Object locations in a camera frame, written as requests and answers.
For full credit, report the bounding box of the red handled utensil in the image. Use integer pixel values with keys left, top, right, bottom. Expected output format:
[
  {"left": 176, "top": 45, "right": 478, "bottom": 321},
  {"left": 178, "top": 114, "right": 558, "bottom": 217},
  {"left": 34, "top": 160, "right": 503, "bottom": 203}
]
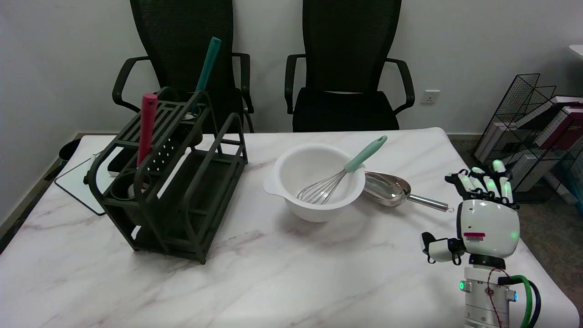
[{"left": 137, "top": 93, "right": 158, "bottom": 168}]

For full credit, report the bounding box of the black round bin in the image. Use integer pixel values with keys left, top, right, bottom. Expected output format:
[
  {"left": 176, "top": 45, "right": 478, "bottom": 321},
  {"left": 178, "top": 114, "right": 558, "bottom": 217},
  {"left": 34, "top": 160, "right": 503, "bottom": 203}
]
[{"left": 59, "top": 138, "right": 82, "bottom": 162}]

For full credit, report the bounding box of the black wire book rack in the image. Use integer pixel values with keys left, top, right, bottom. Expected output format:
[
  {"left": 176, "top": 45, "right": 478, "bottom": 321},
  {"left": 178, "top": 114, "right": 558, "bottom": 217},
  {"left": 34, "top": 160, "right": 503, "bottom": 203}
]
[{"left": 472, "top": 73, "right": 583, "bottom": 204}]

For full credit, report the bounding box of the black mesh office chair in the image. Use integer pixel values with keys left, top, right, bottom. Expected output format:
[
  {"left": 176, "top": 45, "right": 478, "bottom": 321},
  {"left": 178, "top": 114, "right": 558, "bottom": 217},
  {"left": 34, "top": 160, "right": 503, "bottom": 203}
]
[
  {"left": 285, "top": 0, "right": 415, "bottom": 133},
  {"left": 112, "top": 0, "right": 255, "bottom": 133}
]

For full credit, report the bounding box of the white mixing bowl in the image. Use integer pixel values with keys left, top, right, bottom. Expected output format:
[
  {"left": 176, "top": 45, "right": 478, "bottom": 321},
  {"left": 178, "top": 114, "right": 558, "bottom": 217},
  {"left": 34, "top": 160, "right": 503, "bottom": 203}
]
[{"left": 263, "top": 143, "right": 366, "bottom": 223}]

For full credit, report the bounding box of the stainless steel scoop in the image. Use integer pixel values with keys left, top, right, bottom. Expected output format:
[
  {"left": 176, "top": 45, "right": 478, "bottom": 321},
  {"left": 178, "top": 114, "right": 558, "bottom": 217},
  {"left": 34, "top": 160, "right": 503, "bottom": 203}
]
[{"left": 363, "top": 171, "right": 455, "bottom": 213}]

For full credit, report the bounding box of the teal handled utensil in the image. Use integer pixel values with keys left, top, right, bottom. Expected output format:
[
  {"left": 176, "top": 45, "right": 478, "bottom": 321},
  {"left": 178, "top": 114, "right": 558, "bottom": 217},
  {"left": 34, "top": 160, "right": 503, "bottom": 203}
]
[{"left": 190, "top": 37, "right": 222, "bottom": 114}]

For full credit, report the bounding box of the white board with black edge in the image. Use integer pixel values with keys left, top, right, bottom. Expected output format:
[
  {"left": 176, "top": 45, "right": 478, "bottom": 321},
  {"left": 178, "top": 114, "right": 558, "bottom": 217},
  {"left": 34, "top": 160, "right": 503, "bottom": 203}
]
[{"left": 54, "top": 154, "right": 120, "bottom": 216}]

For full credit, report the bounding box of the dark green dish rack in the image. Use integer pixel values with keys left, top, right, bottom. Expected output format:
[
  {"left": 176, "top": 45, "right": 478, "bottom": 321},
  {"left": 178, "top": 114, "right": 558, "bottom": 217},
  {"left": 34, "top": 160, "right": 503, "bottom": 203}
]
[{"left": 83, "top": 87, "right": 249, "bottom": 265}]

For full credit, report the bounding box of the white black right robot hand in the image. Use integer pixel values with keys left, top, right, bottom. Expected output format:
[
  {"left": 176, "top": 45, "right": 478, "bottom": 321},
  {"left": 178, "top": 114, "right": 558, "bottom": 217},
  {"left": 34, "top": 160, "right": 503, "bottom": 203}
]
[{"left": 421, "top": 160, "right": 521, "bottom": 269}]

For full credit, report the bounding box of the stack of books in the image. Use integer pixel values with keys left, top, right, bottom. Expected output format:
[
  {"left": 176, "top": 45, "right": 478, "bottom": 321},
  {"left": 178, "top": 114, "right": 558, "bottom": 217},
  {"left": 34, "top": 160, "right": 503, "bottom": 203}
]
[{"left": 478, "top": 95, "right": 583, "bottom": 194}]

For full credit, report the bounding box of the whisk with mint green handle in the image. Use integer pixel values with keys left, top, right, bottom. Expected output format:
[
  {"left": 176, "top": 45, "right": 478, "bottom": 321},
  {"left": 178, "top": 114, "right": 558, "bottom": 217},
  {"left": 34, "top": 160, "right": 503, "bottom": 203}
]
[{"left": 297, "top": 135, "right": 388, "bottom": 205}]

